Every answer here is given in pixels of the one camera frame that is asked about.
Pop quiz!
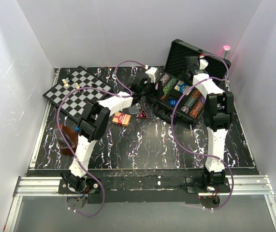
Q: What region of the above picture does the purple chip stack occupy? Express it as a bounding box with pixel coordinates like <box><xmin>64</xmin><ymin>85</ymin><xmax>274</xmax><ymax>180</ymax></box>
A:
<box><xmin>199</xmin><ymin>96</ymin><xmax>205</xmax><ymax>104</ymax></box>

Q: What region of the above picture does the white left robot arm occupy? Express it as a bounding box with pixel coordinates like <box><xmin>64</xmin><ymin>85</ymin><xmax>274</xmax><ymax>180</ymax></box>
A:
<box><xmin>57</xmin><ymin>67</ymin><xmax>157</xmax><ymax>193</ymax></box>

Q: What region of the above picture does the blue white card deck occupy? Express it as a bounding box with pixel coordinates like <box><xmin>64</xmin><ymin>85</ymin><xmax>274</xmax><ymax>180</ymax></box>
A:
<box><xmin>174</xmin><ymin>81</ymin><xmax>189</xmax><ymax>94</ymax></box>

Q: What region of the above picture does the green grey chip stack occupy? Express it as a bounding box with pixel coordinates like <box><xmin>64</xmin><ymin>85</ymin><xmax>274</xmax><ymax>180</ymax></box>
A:
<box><xmin>184</xmin><ymin>96</ymin><xmax>196</xmax><ymax>108</ymax></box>

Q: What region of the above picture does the clear round dealer button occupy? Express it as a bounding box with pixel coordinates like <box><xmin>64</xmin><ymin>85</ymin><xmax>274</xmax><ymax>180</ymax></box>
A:
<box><xmin>128</xmin><ymin>104</ymin><xmax>140</xmax><ymax>115</ymax></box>

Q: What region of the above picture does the blue small blind button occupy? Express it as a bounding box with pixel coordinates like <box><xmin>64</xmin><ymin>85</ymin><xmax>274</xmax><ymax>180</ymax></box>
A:
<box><xmin>169</xmin><ymin>99</ymin><xmax>178</xmax><ymax>107</ymax></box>

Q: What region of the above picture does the aluminium front rail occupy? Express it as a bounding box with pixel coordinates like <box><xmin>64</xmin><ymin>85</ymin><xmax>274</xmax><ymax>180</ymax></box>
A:
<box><xmin>6</xmin><ymin>175</ymin><xmax>276</xmax><ymax>232</ymax></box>

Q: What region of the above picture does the pink capped metal post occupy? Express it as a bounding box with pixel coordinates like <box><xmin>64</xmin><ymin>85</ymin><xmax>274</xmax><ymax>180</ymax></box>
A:
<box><xmin>221</xmin><ymin>45</ymin><xmax>231</xmax><ymax>59</ymax></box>

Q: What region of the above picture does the red yellow card deck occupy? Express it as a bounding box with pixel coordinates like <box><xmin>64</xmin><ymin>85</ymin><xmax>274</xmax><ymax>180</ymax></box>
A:
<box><xmin>112</xmin><ymin>112</ymin><xmax>131</xmax><ymax>127</ymax></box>

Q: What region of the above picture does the red black triangle all-in button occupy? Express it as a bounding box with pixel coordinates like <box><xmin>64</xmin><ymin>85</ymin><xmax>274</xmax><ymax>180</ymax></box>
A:
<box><xmin>136</xmin><ymin>110</ymin><xmax>148</xmax><ymax>119</ymax></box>

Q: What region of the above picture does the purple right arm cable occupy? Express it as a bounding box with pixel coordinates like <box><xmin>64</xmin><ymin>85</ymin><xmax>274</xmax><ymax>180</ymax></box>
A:
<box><xmin>170</xmin><ymin>55</ymin><xmax>234</xmax><ymax>210</ymax></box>

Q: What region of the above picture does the orange chip stack right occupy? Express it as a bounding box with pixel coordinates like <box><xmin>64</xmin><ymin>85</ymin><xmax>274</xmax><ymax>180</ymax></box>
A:
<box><xmin>191</xmin><ymin>89</ymin><xmax>200</xmax><ymax>99</ymax></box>

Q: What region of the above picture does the white chess queen piece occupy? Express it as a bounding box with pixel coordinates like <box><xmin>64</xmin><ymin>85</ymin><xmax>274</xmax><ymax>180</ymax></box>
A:
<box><xmin>62</xmin><ymin>79</ymin><xmax>69</xmax><ymax>88</ymax></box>

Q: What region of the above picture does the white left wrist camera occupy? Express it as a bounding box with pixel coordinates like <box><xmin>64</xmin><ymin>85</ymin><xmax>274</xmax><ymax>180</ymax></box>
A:
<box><xmin>145</xmin><ymin>67</ymin><xmax>158</xmax><ymax>83</ymax></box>

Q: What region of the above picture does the orange black chip stack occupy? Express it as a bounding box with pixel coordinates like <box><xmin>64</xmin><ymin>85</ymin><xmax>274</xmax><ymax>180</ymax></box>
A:
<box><xmin>189</xmin><ymin>101</ymin><xmax>204</xmax><ymax>118</ymax></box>

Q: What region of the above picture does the clear acrylic card holder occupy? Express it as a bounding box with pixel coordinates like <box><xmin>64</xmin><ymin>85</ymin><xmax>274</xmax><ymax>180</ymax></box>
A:
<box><xmin>54</xmin><ymin>129</ymin><xmax>75</xmax><ymax>149</ymax></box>

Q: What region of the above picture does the black poker chip case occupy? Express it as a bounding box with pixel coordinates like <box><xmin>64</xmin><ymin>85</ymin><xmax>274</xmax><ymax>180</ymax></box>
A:
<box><xmin>146</xmin><ymin>39</ymin><xmax>234</xmax><ymax>131</ymax></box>

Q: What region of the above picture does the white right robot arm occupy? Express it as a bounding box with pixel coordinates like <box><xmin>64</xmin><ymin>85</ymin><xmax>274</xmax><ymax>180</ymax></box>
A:
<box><xmin>184</xmin><ymin>55</ymin><xmax>234</xmax><ymax>192</ymax></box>

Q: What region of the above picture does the blue beige chip stack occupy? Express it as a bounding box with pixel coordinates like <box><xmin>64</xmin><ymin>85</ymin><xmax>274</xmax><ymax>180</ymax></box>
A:
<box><xmin>161</xmin><ymin>74</ymin><xmax>170</xmax><ymax>85</ymax></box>

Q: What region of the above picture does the blue grey chip stack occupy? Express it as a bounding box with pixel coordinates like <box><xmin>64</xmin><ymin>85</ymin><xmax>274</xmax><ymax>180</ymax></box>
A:
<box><xmin>181</xmin><ymin>105</ymin><xmax>189</xmax><ymax>114</ymax></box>

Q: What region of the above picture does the black silver chess board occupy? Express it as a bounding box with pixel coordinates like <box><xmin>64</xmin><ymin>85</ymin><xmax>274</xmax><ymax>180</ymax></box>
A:
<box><xmin>43</xmin><ymin>66</ymin><xmax>113</xmax><ymax>123</ymax></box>

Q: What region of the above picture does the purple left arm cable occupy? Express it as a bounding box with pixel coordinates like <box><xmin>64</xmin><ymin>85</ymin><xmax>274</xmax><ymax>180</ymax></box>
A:
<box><xmin>57</xmin><ymin>60</ymin><xmax>150</xmax><ymax>217</ymax></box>

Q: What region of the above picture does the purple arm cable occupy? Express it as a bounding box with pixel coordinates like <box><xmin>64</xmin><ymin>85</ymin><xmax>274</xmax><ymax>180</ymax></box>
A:
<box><xmin>170</xmin><ymin>55</ymin><xmax>234</xmax><ymax>210</ymax></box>
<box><xmin>57</xmin><ymin>60</ymin><xmax>150</xmax><ymax>217</ymax></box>

